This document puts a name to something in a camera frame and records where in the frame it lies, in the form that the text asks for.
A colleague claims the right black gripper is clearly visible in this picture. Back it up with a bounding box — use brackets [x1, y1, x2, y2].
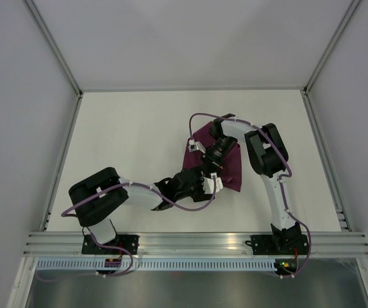
[200, 135, 236, 176]

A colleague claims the purple cloth napkin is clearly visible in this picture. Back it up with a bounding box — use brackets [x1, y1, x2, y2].
[183, 121, 242, 192]

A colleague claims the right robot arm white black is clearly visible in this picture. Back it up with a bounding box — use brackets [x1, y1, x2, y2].
[202, 114, 312, 254]

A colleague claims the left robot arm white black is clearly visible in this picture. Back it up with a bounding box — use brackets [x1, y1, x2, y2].
[61, 167, 222, 254]

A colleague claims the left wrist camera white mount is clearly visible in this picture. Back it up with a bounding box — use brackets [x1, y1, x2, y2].
[202, 173, 224, 194]

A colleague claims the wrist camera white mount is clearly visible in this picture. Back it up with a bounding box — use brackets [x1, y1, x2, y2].
[188, 139, 206, 153]
[202, 173, 224, 194]

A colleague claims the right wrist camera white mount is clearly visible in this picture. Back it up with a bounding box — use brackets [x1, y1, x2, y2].
[188, 139, 206, 153]

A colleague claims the rear aluminium frame bar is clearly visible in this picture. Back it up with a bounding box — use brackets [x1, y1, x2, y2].
[81, 85, 306, 93]

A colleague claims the aluminium mounting rail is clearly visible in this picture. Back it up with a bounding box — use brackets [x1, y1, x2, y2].
[22, 232, 368, 259]

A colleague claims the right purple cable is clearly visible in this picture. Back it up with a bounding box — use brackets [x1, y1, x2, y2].
[188, 112, 312, 280]

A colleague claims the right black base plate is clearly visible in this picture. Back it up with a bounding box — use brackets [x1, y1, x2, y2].
[244, 235, 310, 256]

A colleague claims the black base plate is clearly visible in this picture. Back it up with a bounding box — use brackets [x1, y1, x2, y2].
[81, 234, 139, 255]
[244, 235, 310, 256]

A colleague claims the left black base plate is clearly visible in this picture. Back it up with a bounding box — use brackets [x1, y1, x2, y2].
[81, 234, 139, 255]

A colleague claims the white slotted cable duct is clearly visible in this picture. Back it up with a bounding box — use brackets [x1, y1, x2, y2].
[37, 257, 276, 271]

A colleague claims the right aluminium frame post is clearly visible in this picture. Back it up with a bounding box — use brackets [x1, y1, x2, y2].
[302, 0, 363, 96]

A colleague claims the aluminium frame post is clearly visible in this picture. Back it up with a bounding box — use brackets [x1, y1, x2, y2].
[22, 0, 83, 98]
[302, 0, 363, 96]

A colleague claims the left aluminium frame post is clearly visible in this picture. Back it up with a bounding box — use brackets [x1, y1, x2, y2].
[22, 0, 83, 98]

